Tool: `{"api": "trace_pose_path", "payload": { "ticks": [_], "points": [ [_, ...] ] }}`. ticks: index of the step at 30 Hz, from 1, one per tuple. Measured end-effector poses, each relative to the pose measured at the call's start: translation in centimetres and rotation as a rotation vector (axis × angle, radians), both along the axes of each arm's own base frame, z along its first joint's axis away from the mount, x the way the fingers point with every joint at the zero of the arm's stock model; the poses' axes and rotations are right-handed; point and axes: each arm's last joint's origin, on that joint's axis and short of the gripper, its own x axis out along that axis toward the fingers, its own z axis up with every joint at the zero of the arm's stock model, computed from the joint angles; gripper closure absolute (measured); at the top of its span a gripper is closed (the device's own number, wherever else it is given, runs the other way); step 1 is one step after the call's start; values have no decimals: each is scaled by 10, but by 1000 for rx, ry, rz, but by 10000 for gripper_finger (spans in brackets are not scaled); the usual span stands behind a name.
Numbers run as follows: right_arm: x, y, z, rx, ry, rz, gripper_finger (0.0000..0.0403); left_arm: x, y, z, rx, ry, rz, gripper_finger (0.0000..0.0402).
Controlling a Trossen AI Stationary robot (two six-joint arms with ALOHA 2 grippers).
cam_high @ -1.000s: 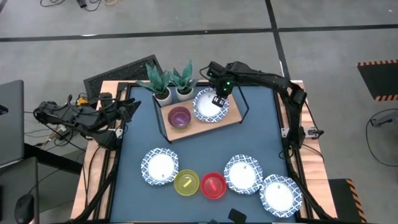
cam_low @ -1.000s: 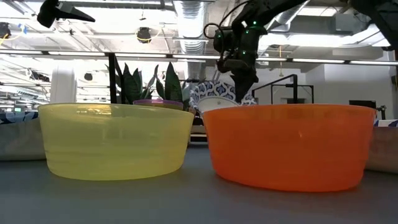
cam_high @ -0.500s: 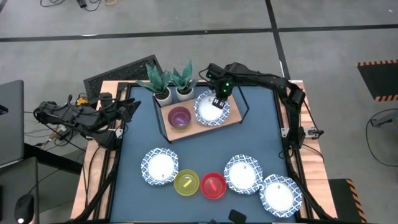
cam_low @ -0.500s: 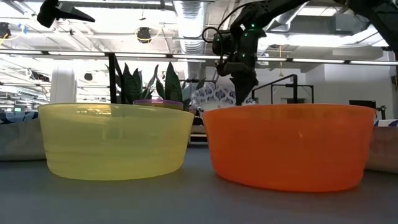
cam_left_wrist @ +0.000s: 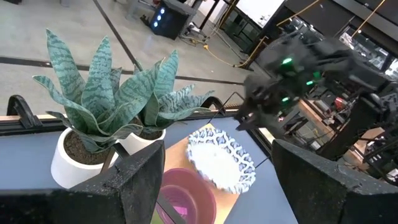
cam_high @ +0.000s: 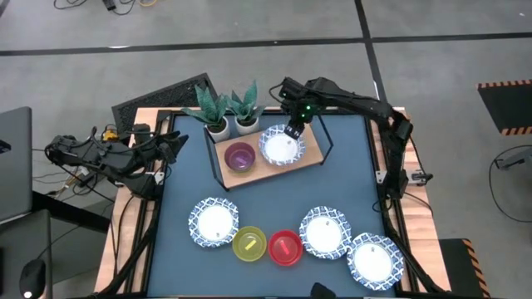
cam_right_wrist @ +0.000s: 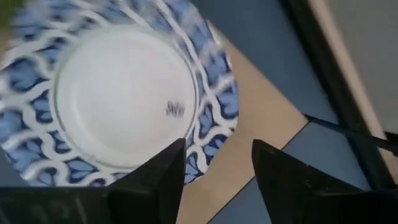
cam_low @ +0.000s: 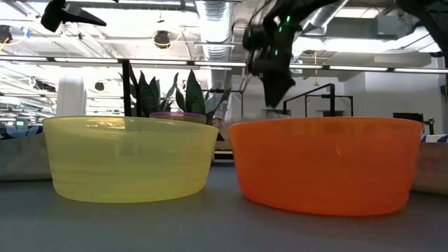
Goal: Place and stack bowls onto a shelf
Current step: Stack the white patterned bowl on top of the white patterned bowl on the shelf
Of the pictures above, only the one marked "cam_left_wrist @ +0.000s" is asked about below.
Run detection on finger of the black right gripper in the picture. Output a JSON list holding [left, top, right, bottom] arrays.
[[235, 116, 271, 131], [233, 104, 259, 121]]

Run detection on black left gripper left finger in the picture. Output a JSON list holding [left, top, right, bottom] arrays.
[[0, 139, 166, 224]]

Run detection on yellow floor cable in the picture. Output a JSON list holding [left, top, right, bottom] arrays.
[[201, 34, 269, 68]]

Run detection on pink plastic bowl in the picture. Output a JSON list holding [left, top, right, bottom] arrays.
[[155, 167, 218, 224]]

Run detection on snake plant in white pot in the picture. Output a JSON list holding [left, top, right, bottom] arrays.
[[32, 28, 165, 190], [118, 49, 215, 156]]

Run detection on blue patterned paper bowl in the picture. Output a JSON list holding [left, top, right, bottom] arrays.
[[185, 126, 257, 195]]

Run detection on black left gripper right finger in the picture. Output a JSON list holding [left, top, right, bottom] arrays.
[[272, 139, 398, 224]]

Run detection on black computer tower blue lights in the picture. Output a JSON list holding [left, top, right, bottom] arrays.
[[148, 0, 197, 41]]

